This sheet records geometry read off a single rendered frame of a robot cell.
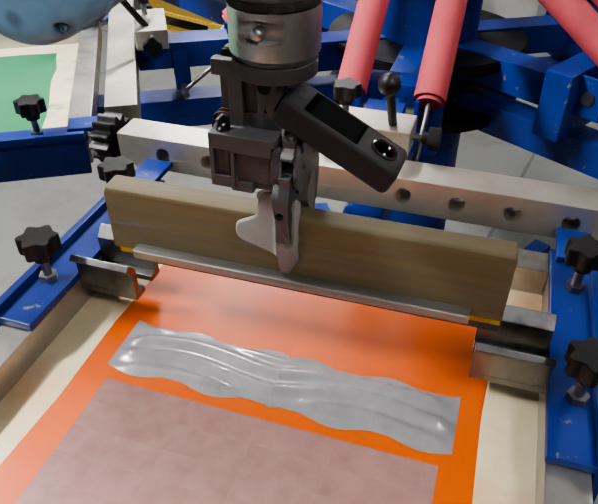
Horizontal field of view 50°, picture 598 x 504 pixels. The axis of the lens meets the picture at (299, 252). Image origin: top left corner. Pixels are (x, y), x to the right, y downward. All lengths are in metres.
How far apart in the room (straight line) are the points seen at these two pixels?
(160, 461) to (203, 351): 0.13
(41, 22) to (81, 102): 0.80
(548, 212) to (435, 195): 0.14
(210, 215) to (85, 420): 0.23
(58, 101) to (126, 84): 0.22
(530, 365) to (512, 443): 0.07
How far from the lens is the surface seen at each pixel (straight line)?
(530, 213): 0.84
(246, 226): 0.61
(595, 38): 1.14
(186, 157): 0.92
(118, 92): 1.09
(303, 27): 0.52
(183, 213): 0.65
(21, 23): 0.41
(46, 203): 2.86
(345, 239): 0.60
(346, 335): 0.72
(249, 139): 0.55
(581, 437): 0.63
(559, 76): 1.18
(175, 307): 0.77
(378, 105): 1.01
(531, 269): 0.80
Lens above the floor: 1.47
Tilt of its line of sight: 38 degrees down
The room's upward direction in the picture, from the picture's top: straight up
